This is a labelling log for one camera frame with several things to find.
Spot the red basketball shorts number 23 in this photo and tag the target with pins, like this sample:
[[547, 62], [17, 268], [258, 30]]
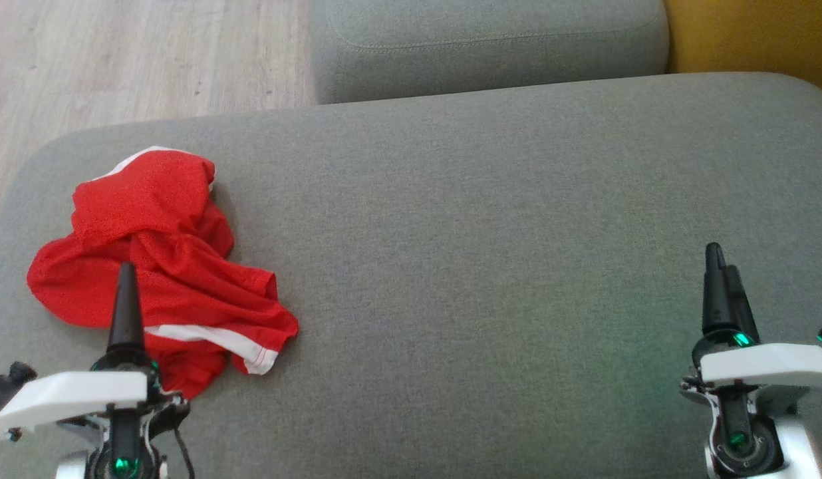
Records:
[[198, 293]]

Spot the grey sofa seat cushion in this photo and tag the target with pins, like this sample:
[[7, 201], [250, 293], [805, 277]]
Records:
[[484, 233], [484, 46]]

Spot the yellow panel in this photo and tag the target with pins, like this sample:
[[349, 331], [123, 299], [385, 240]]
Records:
[[757, 33]]

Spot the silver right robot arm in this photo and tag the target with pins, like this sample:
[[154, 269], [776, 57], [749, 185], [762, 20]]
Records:
[[750, 439]]

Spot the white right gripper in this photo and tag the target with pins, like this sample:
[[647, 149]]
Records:
[[770, 364]]

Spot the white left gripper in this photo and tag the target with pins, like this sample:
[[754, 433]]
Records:
[[72, 396]]

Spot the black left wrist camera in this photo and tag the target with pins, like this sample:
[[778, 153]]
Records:
[[8, 386]]

